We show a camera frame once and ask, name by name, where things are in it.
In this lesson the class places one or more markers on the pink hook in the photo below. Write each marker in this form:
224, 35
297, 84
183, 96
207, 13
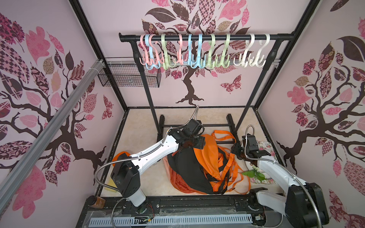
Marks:
180, 59
145, 59

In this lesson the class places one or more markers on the green hook middle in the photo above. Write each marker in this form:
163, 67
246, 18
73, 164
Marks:
210, 63

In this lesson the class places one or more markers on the white slotted cable duct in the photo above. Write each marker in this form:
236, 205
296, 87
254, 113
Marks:
178, 220

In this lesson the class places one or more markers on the floral cloth mat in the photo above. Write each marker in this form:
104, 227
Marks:
264, 153

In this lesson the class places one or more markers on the white artificial flower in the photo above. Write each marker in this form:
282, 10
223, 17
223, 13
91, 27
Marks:
255, 174

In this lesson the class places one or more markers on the pink hook far left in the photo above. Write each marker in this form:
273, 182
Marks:
145, 59

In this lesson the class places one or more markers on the black bag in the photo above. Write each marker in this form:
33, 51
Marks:
185, 172

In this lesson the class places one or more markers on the grey aluminium beam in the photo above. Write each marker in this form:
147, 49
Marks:
18, 174

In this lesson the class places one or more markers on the white hook left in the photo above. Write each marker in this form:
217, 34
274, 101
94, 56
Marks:
243, 58

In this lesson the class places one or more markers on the orange plastic bowl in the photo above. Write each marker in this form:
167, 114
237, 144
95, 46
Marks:
121, 155

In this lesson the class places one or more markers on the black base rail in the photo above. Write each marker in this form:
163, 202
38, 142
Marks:
239, 203

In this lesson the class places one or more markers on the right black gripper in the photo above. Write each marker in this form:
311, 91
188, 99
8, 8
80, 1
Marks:
239, 149

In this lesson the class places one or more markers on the green hook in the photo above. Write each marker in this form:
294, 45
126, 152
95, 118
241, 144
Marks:
225, 59
210, 63
167, 59

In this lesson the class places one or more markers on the orange bags pile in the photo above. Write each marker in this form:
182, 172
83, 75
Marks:
220, 165

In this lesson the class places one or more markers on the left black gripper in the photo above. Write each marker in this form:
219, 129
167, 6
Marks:
201, 143

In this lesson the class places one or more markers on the green hook left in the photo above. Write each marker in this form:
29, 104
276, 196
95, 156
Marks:
167, 59

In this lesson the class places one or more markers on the black wire basket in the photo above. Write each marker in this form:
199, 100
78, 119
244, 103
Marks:
128, 75

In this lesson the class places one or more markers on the green hook right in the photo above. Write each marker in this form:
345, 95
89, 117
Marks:
225, 59

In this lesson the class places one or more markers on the blue hook left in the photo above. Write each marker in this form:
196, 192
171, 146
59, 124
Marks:
154, 60

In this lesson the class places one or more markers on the pink hook middle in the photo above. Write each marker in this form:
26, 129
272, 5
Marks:
180, 59

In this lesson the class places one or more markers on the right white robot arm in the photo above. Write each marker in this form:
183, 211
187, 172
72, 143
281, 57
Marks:
303, 203

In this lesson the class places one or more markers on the brown jar black lid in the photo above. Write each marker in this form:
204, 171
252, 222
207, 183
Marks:
95, 202

